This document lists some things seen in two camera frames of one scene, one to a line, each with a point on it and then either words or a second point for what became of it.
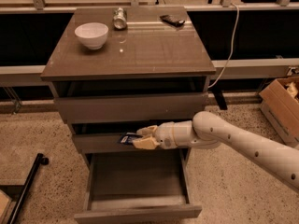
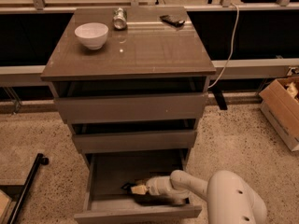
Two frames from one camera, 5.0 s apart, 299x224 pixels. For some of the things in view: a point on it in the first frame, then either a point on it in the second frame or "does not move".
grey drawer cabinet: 117,69 does not move
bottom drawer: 133,186 does not move
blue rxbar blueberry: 128,138 → 128,187
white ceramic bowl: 92,35 does not move
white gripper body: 166,134 → 154,186
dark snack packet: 172,21 does not move
